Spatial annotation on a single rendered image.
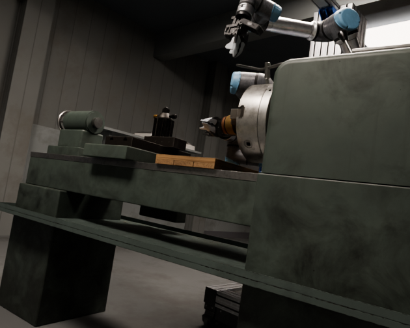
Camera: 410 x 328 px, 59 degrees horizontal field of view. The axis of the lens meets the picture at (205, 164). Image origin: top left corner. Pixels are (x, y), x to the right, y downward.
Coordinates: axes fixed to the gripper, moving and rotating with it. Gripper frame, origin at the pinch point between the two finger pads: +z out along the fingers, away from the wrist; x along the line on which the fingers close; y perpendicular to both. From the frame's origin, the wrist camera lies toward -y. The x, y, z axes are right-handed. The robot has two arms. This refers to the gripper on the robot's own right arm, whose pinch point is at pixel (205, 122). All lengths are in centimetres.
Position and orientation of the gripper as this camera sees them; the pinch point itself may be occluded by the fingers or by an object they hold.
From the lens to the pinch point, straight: 159.7
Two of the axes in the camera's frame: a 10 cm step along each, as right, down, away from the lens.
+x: 1.4, -9.9, 0.8
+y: -8.1, -0.6, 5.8
